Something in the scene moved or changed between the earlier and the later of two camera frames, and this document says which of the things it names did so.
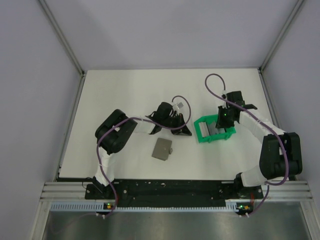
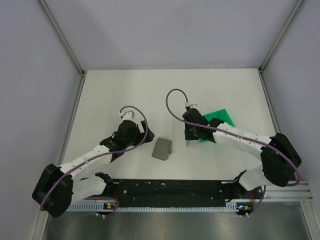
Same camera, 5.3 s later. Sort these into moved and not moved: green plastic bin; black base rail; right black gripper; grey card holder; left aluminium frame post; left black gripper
Moved: right black gripper; green plastic bin; left black gripper
Not moved: left aluminium frame post; grey card holder; black base rail
